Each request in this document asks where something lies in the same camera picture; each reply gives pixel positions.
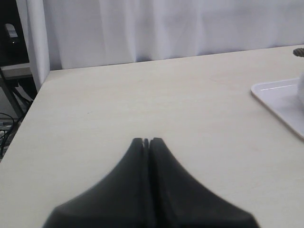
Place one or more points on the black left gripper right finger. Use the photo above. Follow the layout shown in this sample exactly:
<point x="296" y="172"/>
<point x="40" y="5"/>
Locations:
<point x="180" y="201"/>

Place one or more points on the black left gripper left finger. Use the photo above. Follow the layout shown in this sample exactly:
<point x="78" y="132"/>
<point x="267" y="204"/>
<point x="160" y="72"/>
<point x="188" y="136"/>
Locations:
<point x="122" y="199"/>

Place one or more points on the white backdrop curtain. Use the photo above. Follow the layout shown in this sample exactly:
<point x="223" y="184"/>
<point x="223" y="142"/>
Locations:
<point x="65" y="34"/>

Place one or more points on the white snowman plush toy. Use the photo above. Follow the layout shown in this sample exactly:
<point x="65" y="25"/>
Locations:
<point x="299" y="52"/>

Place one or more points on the white plastic tray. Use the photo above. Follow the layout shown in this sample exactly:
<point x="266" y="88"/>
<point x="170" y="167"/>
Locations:
<point x="281" y="99"/>

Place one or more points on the grey metal frame leg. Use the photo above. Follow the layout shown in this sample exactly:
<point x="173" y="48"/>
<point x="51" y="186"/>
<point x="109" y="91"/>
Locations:
<point x="14" y="72"/>

